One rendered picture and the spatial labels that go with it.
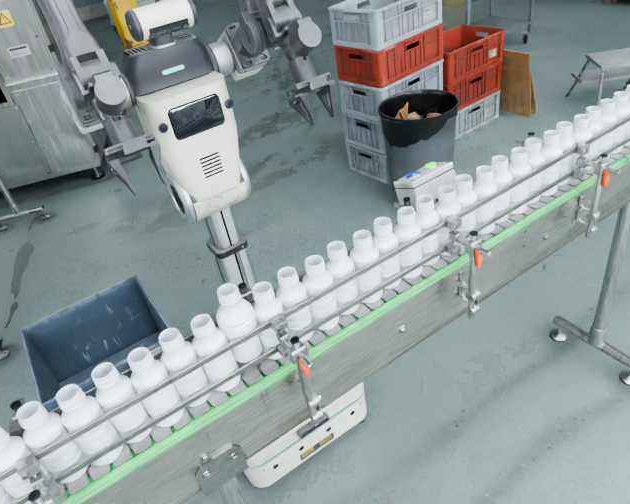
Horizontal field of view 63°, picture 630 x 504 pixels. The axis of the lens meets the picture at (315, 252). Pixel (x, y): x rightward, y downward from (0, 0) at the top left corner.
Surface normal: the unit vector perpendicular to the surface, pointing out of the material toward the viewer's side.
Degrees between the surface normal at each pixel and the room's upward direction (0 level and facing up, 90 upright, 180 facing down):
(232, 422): 90
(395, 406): 0
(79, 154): 90
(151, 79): 90
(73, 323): 90
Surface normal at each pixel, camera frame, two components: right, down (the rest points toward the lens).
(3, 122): 0.27, 0.54
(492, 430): -0.15, -0.80
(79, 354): 0.55, 0.42
